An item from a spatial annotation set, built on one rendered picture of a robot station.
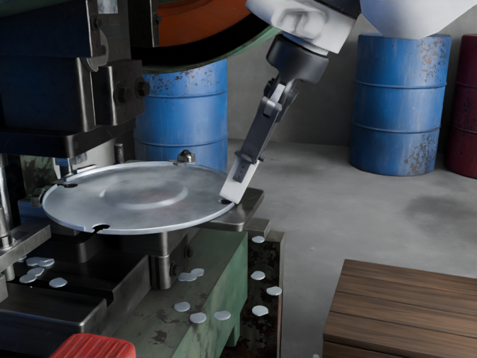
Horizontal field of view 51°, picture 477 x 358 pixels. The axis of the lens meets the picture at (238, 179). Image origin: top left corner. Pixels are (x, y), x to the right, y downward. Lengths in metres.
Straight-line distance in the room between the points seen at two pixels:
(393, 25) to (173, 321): 0.46
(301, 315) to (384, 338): 0.70
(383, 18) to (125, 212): 0.41
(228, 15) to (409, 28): 0.55
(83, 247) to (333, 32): 0.44
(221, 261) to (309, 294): 1.17
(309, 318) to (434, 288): 0.57
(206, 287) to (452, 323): 0.70
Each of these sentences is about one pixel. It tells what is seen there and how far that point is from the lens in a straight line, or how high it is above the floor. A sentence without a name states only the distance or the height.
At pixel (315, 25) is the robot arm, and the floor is 1.03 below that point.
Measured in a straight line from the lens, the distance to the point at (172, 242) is 0.75.
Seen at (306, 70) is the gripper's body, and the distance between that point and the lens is 0.63.
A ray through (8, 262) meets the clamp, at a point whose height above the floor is 0.74.
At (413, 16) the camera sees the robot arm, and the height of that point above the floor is 1.04.
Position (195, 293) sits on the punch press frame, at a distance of 0.77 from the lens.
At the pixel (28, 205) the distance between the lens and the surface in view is 0.79.
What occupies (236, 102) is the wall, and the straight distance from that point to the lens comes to 4.16.
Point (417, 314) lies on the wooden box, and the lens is 1.32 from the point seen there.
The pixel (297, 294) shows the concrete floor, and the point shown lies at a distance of 1.99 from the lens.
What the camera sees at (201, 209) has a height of 0.78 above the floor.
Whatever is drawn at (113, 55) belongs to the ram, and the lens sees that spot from 0.76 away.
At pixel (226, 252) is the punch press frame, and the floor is 0.64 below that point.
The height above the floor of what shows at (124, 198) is 0.79.
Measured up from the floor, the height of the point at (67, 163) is 0.83.
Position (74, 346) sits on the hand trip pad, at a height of 0.76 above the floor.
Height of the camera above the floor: 1.05
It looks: 19 degrees down
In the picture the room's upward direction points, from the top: straight up
